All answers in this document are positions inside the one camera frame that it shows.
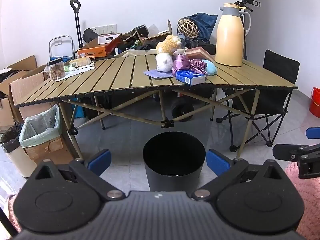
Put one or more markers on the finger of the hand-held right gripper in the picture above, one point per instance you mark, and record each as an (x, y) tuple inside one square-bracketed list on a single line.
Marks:
[(285, 152), (313, 133)]

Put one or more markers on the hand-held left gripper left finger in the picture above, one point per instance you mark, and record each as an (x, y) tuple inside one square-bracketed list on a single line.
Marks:
[(100, 160)]

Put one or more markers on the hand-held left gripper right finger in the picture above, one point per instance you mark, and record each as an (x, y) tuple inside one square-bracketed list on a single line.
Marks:
[(217, 161)]

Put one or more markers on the black round bin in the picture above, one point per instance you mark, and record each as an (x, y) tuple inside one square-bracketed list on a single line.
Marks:
[(172, 177)]

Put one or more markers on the lavender woven cloth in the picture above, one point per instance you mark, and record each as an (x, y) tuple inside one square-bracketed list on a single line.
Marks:
[(152, 73)]

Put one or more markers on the purple satin cloth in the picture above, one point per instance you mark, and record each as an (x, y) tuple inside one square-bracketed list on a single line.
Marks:
[(181, 63)]

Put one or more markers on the white hamster plush toy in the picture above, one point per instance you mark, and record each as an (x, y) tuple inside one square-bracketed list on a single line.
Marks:
[(163, 62)]

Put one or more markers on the yellow curly plush toy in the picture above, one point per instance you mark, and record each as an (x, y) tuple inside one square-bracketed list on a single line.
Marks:
[(168, 43)]

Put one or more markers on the red bucket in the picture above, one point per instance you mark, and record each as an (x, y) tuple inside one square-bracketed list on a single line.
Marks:
[(315, 102)]

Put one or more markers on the pink fluffy rug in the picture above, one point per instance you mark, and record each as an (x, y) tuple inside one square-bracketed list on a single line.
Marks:
[(310, 200)]

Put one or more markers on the black wagon wheel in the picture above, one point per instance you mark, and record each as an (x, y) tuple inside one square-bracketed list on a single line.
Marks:
[(182, 110)]

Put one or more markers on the black folding camp chair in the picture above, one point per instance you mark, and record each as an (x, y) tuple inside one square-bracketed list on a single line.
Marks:
[(280, 67)]

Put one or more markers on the white bin with black bag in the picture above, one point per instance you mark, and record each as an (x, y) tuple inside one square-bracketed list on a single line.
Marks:
[(17, 162)]

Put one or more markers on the slatted folding table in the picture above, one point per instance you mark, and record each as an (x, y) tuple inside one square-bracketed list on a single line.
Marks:
[(112, 75)]

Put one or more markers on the blue and white carton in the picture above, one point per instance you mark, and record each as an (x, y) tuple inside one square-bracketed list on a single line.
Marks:
[(187, 76)]

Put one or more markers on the white paper sheet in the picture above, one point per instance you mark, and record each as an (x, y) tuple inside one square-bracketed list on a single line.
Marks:
[(75, 73)]

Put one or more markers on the light blue plush toy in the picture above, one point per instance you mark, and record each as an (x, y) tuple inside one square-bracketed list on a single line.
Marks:
[(211, 68)]

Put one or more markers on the silver foil packet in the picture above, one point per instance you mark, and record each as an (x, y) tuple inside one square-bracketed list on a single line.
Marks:
[(86, 65)]

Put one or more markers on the small green bottle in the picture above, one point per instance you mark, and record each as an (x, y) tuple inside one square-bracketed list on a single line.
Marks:
[(68, 68)]

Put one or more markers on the clear snack jar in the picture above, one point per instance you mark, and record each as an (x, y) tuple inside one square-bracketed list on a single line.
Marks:
[(56, 71)]

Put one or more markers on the small beige cardboard box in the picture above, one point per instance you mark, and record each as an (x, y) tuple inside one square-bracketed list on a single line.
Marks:
[(80, 61)]

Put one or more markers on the person's left pink fluffy leg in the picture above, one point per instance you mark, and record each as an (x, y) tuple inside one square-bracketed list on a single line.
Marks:
[(13, 212)]

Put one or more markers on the orange cardboard box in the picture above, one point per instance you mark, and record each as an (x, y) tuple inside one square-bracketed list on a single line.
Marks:
[(92, 52)]

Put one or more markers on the blue plastic box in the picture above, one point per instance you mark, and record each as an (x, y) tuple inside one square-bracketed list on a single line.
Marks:
[(58, 58)]

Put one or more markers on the black bag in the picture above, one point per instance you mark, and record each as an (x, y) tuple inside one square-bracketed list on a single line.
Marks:
[(200, 45)]

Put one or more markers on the yellow thermos jug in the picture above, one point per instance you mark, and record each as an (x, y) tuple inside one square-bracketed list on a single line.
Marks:
[(228, 42)]

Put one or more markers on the pile of dark clothes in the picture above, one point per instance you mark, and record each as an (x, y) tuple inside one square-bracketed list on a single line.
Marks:
[(146, 47)]

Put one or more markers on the blue grey bottle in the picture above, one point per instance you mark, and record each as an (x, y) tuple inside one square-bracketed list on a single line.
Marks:
[(181, 37)]

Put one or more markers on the open brown cardboard box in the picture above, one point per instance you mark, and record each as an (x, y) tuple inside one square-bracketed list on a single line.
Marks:
[(155, 40)]

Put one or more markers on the black box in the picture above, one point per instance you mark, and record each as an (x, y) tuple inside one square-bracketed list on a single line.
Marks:
[(142, 31)]

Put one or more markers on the dark blue cushion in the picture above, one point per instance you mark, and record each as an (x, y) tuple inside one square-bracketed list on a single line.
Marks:
[(206, 25)]

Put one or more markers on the woven rattan ball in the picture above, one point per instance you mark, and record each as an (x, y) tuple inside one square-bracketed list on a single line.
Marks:
[(188, 27)]

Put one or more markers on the black tripod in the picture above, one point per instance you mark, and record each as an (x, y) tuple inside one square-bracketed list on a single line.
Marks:
[(243, 3)]

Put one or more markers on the metal tube frame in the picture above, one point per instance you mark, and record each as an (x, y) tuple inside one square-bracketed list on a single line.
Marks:
[(62, 37)]

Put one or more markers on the white wall socket row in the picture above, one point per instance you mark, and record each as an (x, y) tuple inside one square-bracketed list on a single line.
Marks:
[(105, 29)]

